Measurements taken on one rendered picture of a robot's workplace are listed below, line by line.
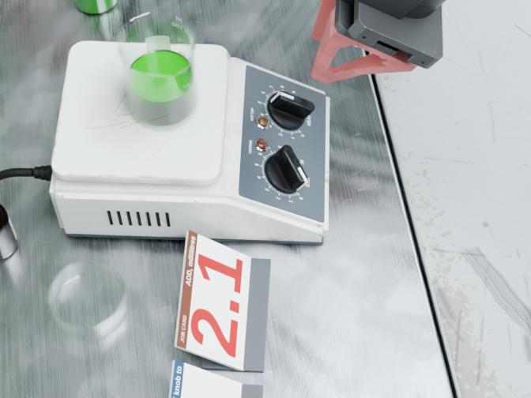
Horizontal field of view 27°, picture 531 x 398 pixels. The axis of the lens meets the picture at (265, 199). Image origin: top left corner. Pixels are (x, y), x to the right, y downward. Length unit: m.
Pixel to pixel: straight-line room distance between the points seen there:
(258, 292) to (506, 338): 0.18
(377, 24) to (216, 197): 0.18
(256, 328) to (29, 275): 0.17
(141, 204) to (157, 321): 0.09
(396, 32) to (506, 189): 0.22
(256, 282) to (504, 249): 0.19
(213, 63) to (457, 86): 0.22
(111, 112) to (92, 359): 0.18
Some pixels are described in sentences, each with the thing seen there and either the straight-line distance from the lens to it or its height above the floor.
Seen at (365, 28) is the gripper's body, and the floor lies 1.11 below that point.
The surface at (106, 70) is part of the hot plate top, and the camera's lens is 0.83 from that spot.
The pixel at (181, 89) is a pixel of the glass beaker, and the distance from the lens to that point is 0.75.
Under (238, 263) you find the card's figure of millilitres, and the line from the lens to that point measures 0.82.
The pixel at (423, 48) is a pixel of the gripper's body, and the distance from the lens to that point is 0.71.
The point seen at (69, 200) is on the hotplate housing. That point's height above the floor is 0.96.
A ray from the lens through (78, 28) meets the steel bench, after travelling 0.97.
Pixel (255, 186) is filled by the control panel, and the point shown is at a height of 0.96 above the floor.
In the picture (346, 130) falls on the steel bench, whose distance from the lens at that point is 0.89.
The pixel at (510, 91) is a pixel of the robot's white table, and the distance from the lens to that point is 0.94.
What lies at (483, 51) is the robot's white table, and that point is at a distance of 0.96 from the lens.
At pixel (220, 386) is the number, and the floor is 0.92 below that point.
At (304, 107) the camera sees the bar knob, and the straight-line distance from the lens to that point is 0.83.
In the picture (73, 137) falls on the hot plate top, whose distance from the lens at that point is 0.79.
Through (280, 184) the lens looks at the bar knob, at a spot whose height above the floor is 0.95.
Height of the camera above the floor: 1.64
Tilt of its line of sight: 59 degrees down
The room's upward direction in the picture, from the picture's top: straight up
